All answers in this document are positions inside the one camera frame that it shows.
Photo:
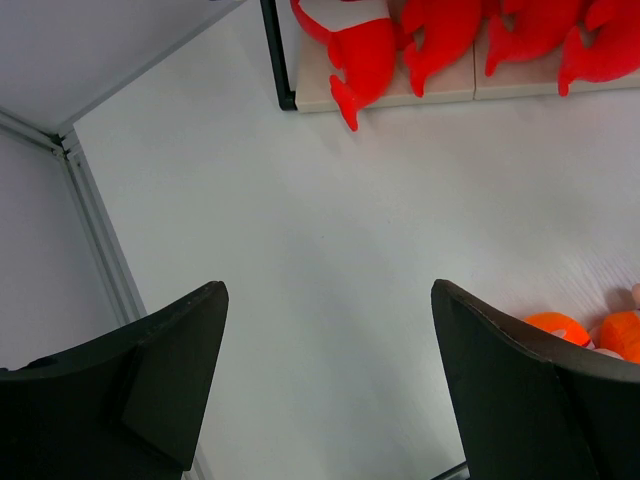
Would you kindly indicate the red whale plush rightmost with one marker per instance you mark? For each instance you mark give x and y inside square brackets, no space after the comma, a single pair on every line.
[614,51]

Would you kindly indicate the beige three-tier shelf black frame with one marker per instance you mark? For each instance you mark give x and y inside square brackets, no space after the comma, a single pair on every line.
[461,81]

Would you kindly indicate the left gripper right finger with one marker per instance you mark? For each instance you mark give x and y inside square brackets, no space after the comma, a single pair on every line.
[529,405]

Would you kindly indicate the red whale plush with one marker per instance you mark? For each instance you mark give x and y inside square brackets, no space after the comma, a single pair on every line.
[449,28]
[526,30]
[614,51]
[360,40]

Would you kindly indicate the red whale plush leftmost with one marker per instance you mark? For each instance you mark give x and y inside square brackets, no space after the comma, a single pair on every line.
[360,40]

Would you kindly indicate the boy doll black hair back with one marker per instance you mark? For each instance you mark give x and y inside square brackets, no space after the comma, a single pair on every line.
[619,333]

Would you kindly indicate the boy doll face up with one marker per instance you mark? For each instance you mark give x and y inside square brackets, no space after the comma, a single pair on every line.
[561,326]

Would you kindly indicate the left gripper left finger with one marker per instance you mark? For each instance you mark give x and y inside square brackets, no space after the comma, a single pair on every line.
[126,405]

